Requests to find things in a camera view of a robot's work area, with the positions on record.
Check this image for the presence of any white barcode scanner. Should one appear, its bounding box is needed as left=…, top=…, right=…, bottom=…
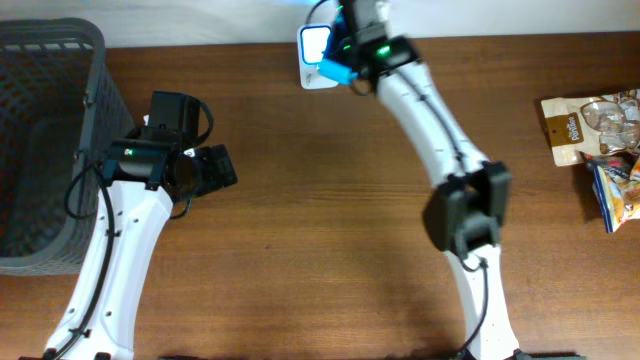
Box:
left=296, top=23, right=338, bottom=90

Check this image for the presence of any yellow snack bag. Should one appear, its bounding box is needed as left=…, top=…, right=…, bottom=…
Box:
left=593, top=166, right=639, bottom=233

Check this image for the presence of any dark red snack packet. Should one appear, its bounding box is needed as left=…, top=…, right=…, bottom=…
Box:
left=580, top=152, right=638, bottom=180

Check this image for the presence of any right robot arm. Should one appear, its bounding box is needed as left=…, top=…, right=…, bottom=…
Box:
left=325, top=1, right=519, bottom=359

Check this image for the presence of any teal mouthwash bottle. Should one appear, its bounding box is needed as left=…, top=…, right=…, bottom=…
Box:
left=317, top=13, right=358, bottom=85

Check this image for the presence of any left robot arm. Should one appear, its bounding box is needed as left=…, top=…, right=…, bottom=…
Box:
left=43, top=91, right=238, bottom=359

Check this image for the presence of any orange snack packet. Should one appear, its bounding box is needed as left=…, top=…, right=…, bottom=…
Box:
left=629, top=158, right=640, bottom=182

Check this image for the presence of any beige cookie pouch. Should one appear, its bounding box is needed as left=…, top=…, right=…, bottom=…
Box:
left=540, top=89, right=639, bottom=167

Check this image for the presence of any grey plastic mesh basket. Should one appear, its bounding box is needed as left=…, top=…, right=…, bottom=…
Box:
left=1, top=18, right=134, bottom=276

